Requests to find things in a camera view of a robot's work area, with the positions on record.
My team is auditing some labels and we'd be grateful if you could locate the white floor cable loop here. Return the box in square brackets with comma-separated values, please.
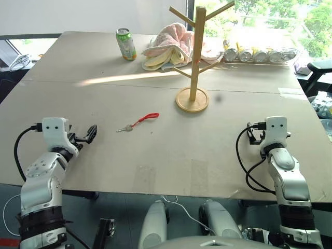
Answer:
[2, 194, 22, 237]

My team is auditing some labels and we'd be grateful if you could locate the green drink can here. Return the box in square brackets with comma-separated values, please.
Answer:
[115, 27, 137, 62]

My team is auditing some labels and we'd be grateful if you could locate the silver key with red strap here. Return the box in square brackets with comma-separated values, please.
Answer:
[116, 112, 160, 134]

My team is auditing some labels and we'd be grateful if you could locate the yellow cloth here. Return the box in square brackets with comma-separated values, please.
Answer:
[141, 51, 191, 72]

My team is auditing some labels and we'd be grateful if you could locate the purple and white box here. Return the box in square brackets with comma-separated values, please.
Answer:
[294, 60, 312, 76]

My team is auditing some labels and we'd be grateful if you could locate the silver can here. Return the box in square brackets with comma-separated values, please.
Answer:
[238, 48, 255, 63]
[223, 48, 240, 62]
[253, 49, 269, 63]
[268, 49, 284, 63]

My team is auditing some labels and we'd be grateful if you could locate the silver robot leg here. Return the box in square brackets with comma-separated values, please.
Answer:
[199, 199, 244, 241]
[137, 200, 170, 249]

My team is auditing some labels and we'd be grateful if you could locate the black office chair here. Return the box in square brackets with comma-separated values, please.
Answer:
[303, 60, 332, 97]

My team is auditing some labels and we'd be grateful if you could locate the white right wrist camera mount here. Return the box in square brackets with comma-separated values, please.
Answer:
[264, 115, 288, 151]

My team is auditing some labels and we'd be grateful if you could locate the white coiled cable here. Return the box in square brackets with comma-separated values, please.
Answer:
[9, 53, 32, 72]

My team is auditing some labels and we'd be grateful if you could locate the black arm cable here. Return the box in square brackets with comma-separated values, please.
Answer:
[13, 124, 44, 183]
[236, 126, 277, 195]

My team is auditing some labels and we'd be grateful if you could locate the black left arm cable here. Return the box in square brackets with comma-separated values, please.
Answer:
[13, 124, 44, 183]

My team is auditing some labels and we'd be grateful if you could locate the wooden tree hanger rack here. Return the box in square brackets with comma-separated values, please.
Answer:
[169, 0, 236, 113]

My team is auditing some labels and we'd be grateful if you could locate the silver left robot leg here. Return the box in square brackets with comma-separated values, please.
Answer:
[137, 200, 170, 249]

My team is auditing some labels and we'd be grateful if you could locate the thin white floor cable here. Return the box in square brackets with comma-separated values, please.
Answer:
[161, 195, 216, 236]

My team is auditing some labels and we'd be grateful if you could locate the silver robot torso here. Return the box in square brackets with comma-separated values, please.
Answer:
[155, 234, 250, 249]

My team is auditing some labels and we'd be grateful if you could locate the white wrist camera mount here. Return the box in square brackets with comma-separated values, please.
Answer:
[264, 115, 288, 151]
[41, 117, 80, 157]

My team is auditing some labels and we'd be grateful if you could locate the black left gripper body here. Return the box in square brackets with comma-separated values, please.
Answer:
[67, 132, 85, 151]

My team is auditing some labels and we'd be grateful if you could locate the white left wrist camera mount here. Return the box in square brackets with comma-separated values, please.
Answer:
[41, 117, 80, 157]

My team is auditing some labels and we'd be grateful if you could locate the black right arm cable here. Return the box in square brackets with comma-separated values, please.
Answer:
[236, 126, 277, 195]

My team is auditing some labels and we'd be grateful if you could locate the clear bag of bottles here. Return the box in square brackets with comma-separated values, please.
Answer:
[309, 93, 332, 120]

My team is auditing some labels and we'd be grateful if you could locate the silver right robot leg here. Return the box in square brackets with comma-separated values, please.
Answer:
[199, 199, 244, 241]

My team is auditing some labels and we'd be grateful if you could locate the pink fluffy towel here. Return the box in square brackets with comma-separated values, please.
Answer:
[142, 22, 224, 68]

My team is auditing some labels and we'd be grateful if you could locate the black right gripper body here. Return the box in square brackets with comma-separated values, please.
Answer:
[253, 121, 266, 145]

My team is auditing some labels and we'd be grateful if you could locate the black stand with caster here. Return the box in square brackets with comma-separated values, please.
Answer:
[91, 218, 116, 249]

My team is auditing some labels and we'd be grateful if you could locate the black window frame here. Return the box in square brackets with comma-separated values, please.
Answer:
[185, 0, 196, 33]

